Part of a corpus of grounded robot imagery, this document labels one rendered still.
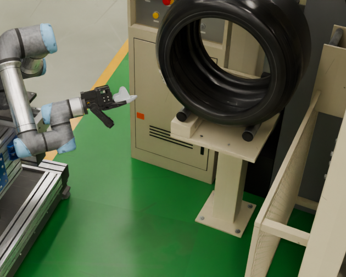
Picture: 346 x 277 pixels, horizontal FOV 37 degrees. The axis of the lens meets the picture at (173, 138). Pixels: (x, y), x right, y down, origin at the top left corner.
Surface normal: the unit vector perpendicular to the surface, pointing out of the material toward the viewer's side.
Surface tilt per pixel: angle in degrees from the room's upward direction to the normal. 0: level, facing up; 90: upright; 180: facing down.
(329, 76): 90
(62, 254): 0
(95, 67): 0
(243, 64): 90
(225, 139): 0
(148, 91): 90
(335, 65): 90
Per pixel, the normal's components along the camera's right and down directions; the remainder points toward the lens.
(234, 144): 0.03, -0.79
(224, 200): -0.43, 0.55
